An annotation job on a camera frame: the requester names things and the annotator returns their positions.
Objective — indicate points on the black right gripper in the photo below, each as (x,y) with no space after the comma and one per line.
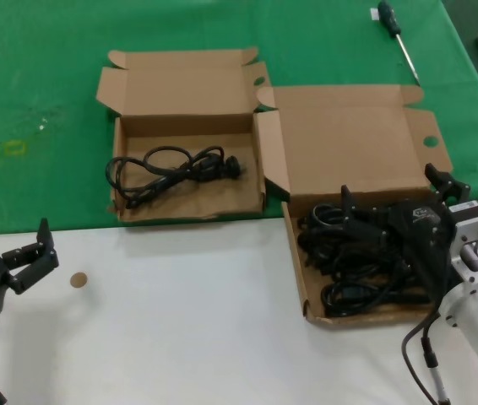
(425,236)

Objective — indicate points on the empty brown cardboard box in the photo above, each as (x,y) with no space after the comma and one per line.
(188,122)

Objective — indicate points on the round cardboard disc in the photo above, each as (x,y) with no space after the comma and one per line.
(79,280)

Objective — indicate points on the green tablecloth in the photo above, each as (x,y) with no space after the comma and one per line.
(32,63)

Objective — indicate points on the small white paper piece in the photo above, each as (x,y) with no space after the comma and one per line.
(373,15)

